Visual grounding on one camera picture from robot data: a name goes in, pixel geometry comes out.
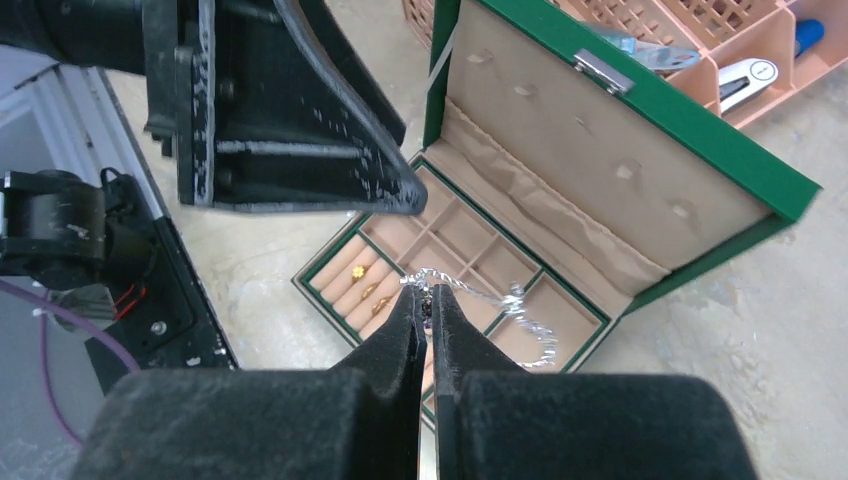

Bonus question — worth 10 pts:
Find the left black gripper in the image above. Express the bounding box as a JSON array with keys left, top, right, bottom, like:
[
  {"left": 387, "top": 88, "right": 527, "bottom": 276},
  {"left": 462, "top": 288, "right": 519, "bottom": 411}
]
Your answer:
[{"left": 1, "top": 0, "right": 428, "bottom": 215}]

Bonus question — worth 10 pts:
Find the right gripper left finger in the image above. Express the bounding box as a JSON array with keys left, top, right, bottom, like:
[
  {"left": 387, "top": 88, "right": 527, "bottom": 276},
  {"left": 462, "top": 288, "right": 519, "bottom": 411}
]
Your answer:
[{"left": 72, "top": 286, "right": 427, "bottom": 479}]

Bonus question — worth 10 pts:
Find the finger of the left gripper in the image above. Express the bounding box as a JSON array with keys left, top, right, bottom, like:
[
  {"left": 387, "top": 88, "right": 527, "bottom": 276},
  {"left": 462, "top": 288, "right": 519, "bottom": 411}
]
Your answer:
[{"left": 299, "top": 0, "right": 407, "bottom": 146}]

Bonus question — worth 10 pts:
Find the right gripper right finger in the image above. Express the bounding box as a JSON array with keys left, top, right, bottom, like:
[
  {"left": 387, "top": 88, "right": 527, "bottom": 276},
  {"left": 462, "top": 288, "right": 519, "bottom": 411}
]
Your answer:
[{"left": 431, "top": 286, "right": 756, "bottom": 479}]

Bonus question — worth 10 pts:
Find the green jewelry box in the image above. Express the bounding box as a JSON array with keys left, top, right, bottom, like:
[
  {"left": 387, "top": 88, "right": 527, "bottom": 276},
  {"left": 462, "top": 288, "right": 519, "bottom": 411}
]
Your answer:
[{"left": 291, "top": 0, "right": 824, "bottom": 432}]

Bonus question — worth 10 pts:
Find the silver stapler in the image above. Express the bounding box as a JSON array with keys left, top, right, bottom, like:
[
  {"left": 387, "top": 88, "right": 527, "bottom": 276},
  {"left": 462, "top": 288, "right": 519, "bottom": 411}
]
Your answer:
[{"left": 718, "top": 58, "right": 779, "bottom": 115}]

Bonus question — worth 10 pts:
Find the blue cap item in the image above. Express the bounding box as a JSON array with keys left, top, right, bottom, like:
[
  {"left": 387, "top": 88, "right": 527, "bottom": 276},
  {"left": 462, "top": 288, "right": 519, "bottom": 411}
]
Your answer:
[{"left": 794, "top": 19, "right": 825, "bottom": 58}]

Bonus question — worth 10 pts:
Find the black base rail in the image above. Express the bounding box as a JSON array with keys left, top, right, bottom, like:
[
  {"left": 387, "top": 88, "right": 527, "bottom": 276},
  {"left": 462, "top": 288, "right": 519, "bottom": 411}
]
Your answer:
[{"left": 0, "top": 66, "right": 240, "bottom": 395}]

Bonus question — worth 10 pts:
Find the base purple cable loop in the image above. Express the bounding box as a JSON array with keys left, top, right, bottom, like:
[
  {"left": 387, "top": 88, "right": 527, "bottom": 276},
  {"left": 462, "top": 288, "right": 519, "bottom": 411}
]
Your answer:
[{"left": 0, "top": 278, "right": 142, "bottom": 452}]

